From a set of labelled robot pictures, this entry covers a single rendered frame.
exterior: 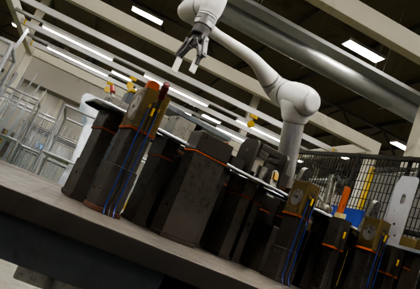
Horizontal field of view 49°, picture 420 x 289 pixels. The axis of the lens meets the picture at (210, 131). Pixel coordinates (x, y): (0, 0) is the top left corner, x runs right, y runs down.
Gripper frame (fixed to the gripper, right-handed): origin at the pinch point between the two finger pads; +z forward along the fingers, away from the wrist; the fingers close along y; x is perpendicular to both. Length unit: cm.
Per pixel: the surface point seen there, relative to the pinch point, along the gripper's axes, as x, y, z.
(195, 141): -18, 49, 35
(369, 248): 58, 72, 41
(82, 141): 246, -558, -1
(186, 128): -2.5, 21.9, 26.6
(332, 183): 75, 36, 16
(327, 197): 73, 38, 23
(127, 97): -17.7, -1.1, 23.1
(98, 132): -38, 29, 44
